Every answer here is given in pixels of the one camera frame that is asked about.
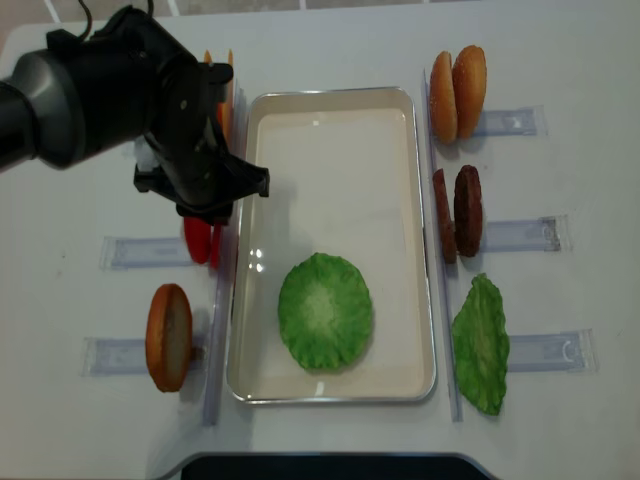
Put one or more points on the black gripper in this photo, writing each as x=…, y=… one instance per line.
x=196, y=170

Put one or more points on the red tomato slice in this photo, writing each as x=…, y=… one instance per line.
x=197, y=235

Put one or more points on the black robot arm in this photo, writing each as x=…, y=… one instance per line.
x=83, y=95

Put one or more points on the green lettuce leaf on bun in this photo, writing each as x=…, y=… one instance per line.
x=325, y=313

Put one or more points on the brown meat patty front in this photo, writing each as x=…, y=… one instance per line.
x=445, y=224

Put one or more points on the brown meat patty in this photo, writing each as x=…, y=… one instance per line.
x=468, y=212
x=445, y=224

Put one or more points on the brown meat patty rear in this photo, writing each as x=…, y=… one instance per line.
x=468, y=212

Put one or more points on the green lettuce leaf in rack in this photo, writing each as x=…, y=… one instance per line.
x=482, y=346

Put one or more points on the white rectangular tray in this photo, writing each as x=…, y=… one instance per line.
x=344, y=180

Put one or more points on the bun half in left rack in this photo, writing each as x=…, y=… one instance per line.
x=168, y=339

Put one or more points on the clear acrylic rack left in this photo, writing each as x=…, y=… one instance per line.
x=103, y=357

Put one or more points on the clear acrylic rack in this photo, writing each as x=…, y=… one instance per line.
x=571, y=351
x=103, y=357

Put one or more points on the sesame bun left of pair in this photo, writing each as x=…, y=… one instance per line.
x=443, y=113

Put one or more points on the sesame bun of pair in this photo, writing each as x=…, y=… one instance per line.
x=469, y=76
x=443, y=113

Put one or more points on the sesame bun right of pair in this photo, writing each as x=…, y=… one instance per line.
x=469, y=76

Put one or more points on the clear acrylic rack right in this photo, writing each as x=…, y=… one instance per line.
x=571, y=351

